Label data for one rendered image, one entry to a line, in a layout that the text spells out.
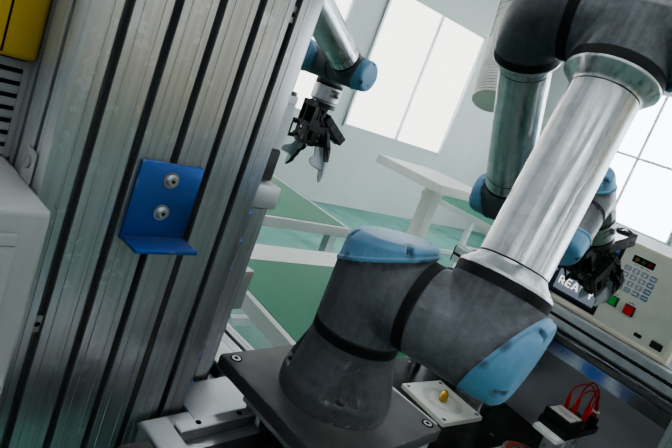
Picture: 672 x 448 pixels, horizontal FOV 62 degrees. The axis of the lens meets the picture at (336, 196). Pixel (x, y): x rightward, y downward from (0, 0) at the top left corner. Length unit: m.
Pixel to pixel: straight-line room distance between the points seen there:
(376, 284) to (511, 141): 0.38
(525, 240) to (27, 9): 0.55
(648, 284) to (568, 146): 0.73
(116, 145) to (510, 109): 0.57
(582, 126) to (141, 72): 0.48
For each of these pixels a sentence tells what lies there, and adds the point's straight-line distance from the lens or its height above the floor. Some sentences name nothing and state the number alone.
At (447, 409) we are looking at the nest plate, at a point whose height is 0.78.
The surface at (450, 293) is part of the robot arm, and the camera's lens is 0.65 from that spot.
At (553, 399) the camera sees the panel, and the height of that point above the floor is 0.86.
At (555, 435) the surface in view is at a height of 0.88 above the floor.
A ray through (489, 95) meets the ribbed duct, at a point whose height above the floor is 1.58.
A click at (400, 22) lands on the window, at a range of 6.87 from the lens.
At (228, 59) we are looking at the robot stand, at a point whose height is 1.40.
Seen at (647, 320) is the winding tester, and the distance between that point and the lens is 1.38.
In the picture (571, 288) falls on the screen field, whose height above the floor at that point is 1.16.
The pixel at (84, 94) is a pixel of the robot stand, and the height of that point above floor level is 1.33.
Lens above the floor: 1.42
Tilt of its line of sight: 11 degrees down
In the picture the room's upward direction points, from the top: 21 degrees clockwise
